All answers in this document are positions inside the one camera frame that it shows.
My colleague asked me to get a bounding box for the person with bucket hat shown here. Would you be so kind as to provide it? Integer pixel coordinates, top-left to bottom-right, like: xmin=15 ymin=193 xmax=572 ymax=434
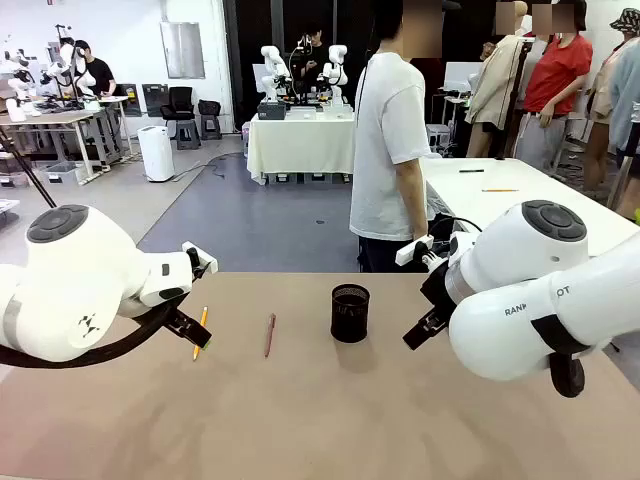
xmin=582 ymin=7 xmax=640 ymax=214

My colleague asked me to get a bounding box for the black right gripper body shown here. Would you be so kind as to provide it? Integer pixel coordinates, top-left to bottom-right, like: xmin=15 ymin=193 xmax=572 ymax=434
xmin=418 ymin=258 xmax=454 ymax=321

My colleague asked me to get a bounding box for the background person in black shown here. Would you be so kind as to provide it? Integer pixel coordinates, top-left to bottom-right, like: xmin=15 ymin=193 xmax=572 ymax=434
xmin=298 ymin=23 xmax=326 ymax=94

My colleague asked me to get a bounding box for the white air purifier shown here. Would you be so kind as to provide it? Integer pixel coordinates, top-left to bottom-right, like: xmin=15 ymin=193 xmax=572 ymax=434
xmin=137 ymin=125 xmax=176 ymax=183

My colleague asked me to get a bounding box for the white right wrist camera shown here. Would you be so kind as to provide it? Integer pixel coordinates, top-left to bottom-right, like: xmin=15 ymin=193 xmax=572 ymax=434
xmin=395 ymin=234 xmax=434 ymax=266

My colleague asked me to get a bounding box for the black equipment box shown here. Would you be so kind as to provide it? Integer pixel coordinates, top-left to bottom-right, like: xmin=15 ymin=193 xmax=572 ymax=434
xmin=257 ymin=101 xmax=288 ymax=121

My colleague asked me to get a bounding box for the white board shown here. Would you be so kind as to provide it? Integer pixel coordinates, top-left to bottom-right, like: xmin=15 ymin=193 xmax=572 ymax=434
xmin=443 ymin=60 xmax=485 ymax=94

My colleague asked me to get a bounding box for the black office chair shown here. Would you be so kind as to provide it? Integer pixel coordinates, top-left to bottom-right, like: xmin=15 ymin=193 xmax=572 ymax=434
xmin=159 ymin=86 xmax=197 ymax=135

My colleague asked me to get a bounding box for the black mesh pen holder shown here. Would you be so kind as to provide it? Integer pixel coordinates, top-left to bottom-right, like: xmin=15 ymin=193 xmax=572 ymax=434
xmin=330 ymin=283 xmax=371 ymax=344

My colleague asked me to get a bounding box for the clear plastic bin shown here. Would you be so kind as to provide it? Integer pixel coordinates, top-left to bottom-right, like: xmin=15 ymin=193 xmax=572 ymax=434
xmin=42 ymin=160 xmax=85 ymax=185

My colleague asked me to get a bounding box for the black tripod pole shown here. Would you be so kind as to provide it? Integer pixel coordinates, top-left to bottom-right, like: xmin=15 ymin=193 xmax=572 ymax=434
xmin=0 ymin=127 xmax=58 ymax=209

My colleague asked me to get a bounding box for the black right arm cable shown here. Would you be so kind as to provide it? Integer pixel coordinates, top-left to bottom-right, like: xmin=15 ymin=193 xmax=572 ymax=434
xmin=530 ymin=313 xmax=592 ymax=399

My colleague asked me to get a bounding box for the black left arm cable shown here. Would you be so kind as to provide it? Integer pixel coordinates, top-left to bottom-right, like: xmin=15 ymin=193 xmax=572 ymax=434
xmin=0 ymin=299 xmax=179 ymax=371

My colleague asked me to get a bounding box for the grey workbench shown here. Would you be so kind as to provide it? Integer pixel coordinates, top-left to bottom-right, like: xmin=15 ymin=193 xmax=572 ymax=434
xmin=0 ymin=94 xmax=134 ymax=184

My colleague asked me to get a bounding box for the black display panel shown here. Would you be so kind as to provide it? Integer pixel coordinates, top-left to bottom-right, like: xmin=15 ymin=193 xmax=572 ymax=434
xmin=142 ymin=83 xmax=170 ymax=117
xmin=119 ymin=83 xmax=144 ymax=117

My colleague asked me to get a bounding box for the person in white t-shirt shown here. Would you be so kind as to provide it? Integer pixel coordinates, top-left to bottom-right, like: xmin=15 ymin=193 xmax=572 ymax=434
xmin=348 ymin=0 xmax=444 ymax=274

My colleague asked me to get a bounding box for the grey wall panel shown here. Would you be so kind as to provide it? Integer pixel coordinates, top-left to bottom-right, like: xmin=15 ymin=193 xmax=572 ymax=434
xmin=159 ymin=20 xmax=206 ymax=80

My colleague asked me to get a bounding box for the dark red pen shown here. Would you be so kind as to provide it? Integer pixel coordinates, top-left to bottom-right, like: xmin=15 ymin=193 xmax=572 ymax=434
xmin=263 ymin=313 xmax=277 ymax=359

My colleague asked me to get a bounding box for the white side table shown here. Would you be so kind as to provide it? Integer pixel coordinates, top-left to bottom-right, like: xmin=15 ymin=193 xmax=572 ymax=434
xmin=421 ymin=156 xmax=632 ymax=236

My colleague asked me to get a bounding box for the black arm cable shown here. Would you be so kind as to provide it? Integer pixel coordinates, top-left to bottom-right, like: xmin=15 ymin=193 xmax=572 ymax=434
xmin=530 ymin=313 xmax=592 ymax=399
xmin=0 ymin=299 xmax=179 ymax=371

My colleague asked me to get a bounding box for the table with white cloth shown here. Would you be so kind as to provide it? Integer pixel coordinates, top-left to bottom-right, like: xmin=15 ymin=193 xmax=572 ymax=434
xmin=246 ymin=110 xmax=357 ymax=186

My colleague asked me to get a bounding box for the person in black t-shirt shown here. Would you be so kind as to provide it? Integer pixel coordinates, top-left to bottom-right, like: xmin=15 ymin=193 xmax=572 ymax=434
xmin=74 ymin=39 xmax=117 ymax=99

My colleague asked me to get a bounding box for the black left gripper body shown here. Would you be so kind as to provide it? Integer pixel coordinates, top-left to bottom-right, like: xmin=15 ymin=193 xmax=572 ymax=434
xmin=185 ymin=248 xmax=212 ymax=281

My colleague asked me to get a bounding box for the grey plastic stool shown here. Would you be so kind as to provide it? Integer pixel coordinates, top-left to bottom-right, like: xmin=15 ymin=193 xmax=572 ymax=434
xmin=174 ymin=119 xmax=202 ymax=151

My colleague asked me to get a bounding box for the person's right forearm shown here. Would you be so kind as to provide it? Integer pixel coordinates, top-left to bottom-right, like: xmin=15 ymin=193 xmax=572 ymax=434
xmin=409 ymin=189 xmax=432 ymax=240

